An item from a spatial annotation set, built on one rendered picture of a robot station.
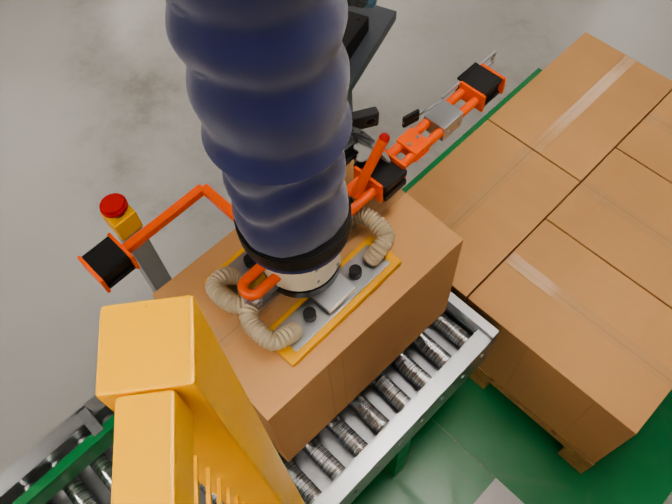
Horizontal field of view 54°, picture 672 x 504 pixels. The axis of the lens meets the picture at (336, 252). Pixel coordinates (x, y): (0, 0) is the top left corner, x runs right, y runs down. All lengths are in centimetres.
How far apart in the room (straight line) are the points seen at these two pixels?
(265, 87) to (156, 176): 229
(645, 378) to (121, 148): 238
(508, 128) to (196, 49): 177
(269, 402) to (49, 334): 163
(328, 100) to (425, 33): 266
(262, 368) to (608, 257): 125
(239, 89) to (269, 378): 72
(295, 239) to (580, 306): 119
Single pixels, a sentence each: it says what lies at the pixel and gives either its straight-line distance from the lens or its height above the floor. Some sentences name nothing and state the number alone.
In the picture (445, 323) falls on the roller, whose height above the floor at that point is 55.
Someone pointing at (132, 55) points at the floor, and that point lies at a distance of 366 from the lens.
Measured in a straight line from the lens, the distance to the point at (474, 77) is 164.
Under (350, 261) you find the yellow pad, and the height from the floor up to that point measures 111.
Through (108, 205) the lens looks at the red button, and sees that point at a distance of 176.
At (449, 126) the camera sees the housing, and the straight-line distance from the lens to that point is 156.
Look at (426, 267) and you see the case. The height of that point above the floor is 108.
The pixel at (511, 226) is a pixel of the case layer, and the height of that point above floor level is 54.
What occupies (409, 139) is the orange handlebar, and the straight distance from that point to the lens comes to 152.
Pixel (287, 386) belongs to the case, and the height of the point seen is 108.
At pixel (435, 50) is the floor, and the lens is 348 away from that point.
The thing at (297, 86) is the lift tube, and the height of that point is 178.
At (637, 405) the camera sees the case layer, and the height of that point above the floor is 54.
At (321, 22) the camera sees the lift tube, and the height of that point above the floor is 186.
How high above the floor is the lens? 241
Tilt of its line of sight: 61 degrees down
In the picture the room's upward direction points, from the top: 5 degrees counter-clockwise
